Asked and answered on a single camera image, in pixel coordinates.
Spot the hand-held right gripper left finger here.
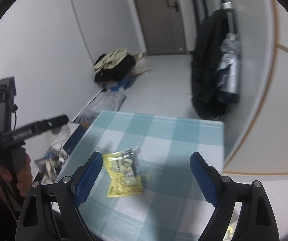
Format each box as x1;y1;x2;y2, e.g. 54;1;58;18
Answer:
16;151;103;241

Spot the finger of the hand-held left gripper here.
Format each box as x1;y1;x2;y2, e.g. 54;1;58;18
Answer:
34;115;69;134

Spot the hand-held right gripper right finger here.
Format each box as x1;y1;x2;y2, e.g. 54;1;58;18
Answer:
190;152;280;241

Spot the yellow snack wrapper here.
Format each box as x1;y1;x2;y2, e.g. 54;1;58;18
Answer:
102;147;151;197

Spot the person's left hand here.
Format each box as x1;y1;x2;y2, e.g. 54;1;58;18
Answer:
0;153;31;198

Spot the white side cabinet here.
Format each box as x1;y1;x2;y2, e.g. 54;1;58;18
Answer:
34;120;88;176

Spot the grey plastic bag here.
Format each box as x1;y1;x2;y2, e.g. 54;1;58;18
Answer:
80;90;127;117

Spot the teal checked tablecloth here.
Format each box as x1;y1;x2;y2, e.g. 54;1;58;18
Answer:
55;110;226;241

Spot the black clothes pile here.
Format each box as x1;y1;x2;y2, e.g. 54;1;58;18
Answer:
94;54;136;82

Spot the beige jacket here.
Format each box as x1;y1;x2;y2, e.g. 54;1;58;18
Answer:
94;48;129;74

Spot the black hanging bag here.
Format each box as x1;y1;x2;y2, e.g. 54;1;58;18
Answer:
191;10;231;118

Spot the white cloth bag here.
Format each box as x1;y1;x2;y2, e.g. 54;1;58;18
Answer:
131;52;152;76

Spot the silver folded umbrella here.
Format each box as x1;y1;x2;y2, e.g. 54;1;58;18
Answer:
218;2;241;103

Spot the grey door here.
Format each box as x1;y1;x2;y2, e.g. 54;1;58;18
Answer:
129;0;187;56

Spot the tangle of cables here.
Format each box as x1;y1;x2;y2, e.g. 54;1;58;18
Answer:
45;146;68;174

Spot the black braided cable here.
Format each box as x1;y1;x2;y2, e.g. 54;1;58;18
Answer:
0;128;19;224

